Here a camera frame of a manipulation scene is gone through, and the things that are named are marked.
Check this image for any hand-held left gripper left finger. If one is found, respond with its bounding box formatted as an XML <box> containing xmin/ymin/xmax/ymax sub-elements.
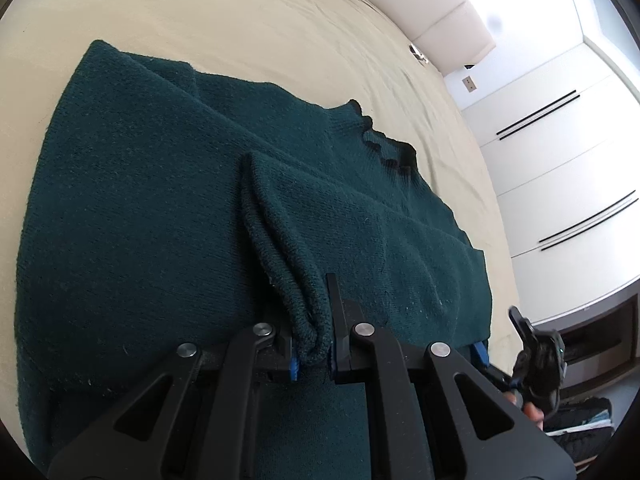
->
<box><xmin>47</xmin><ymin>310</ymin><xmax>301</xmax><ymax>480</ymax></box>

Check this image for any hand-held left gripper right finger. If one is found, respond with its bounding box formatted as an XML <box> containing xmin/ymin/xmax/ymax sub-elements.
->
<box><xmin>325</xmin><ymin>273</ymin><xmax>577</xmax><ymax>480</ymax></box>

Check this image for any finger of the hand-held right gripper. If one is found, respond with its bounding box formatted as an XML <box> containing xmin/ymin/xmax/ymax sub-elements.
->
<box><xmin>471</xmin><ymin>339</ymin><xmax>515</xmax><ymax>392</ymax></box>

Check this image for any dark green knit sweater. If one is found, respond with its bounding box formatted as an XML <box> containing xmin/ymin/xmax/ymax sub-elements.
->
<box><xmin>14</xmin><ymin>39</ymin><xmax>493</xmax><ymax>480</ymax></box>

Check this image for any person's right hand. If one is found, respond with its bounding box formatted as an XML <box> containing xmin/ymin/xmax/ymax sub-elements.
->
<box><xmin>502</xmin><ymin>392</ymin><xmax>546</xmax><ymax>429</ymax></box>

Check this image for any black sneaker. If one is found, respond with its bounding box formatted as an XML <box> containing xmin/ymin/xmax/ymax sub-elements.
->
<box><xmin>550</xmin><ymin>425</ymin><xmax>615</xmax><ymax>467</ymax></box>
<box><xmin>544</xmin><ymin>397</ymin><xmax>613</xmax><ymax>433</ymax></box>

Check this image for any dark low cabinet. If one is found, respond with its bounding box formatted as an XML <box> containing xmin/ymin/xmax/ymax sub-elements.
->
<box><xmin>529</xmin><ymin>294</ymin><xmax>640</xmax><ymax>401</ymax></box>

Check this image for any white wardrobe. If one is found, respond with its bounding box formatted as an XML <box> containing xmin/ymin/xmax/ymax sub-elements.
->
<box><xmin>442</xmin><ymin>42</ymin><xmax>640</xmax><ymax>328</ymax></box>

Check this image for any beige bed sheet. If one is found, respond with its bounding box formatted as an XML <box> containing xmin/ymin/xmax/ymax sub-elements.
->
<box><xmin>0</xmin><ymin>0</ymin><xmax>522</xmax><ymax>461</ymax></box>

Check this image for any cream padded headboard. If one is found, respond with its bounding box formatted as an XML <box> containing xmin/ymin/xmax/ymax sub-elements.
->
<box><xmin>290</xmin><ymin>0</ymin><xmax>496</xmax><ymax>73</ymax></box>

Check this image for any black wardrobe handle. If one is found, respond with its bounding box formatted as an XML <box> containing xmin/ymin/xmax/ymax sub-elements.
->
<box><xmin>538</xmin><ymin>193</ymin><xmax>627</xmax><ymax>243</ymax></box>
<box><xmin>541</xmin><ymin>200</ymin><xmax>632</xmax><ymax>251</ymax></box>
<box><xmin>496</xmin><ymin>90</ymin><xmax>577</xmax><ymax>136</ymax></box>
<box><xmin>499</xmin><ymin>94</ymin><xmax>580</xmax><ymax>139</ymax></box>

